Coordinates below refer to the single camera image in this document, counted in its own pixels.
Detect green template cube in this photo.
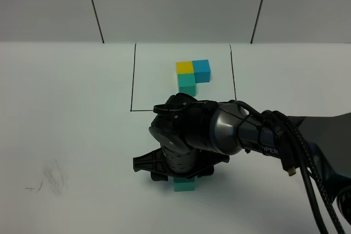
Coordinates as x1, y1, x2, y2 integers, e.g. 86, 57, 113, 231
178, 73, 196, 96

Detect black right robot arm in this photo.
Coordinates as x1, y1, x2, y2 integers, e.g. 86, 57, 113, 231
144, 93, 350, 233

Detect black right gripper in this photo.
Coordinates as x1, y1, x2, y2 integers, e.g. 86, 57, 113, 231
151, 146, 214, 181

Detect blue template cube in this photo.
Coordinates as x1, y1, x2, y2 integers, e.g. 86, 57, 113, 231
192, 60, 211, 83

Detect black right camera cable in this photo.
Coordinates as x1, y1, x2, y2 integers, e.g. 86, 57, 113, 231
235, 101, 347, 234

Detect yellow template cube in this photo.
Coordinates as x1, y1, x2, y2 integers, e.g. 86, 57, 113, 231
176, 61, 194, 75

